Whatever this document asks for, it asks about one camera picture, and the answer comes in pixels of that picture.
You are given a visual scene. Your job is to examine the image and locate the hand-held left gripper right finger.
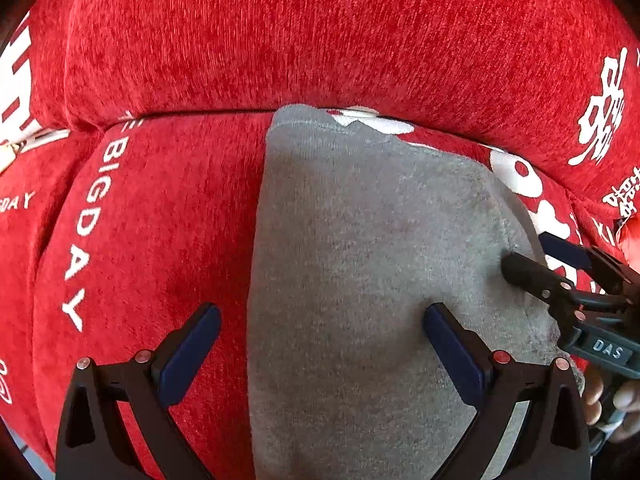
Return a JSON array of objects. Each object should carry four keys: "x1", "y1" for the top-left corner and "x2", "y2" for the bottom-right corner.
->
[{"x1": 424, "y1": 302, "x2": 593, "y2": 480}]

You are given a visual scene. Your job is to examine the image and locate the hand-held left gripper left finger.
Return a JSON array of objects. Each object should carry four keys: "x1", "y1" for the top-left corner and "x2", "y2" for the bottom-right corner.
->
[{"x1": 55, "y1": 302, "x2": 223, "y2": 480}]

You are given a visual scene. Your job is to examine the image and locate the red printed sofa cover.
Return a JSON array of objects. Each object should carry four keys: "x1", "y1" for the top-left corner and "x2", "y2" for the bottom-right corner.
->
[{"x1": 0, "y1": 0, "x2": 640, "y2": 480}]

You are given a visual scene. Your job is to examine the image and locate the person's right hand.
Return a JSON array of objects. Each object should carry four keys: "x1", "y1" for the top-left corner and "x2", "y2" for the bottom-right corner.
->
[{"x1": 581, "y1": 364, "x2": 640, "y2": 444}]

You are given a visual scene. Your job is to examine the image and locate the grey knit garment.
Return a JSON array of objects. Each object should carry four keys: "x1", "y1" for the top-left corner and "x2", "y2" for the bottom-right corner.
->
[{"x1": 247, "y1": 104, "x2": 586, "y2": 480}]

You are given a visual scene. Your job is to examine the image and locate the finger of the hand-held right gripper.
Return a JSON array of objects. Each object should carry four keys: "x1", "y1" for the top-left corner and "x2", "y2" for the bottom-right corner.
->
[
  {"x1": 539, "y1": 231, "x2": 640, "y2": 306},
  {"x1": 501, "y1": 251, "x2": 581, "y2": 313}
]

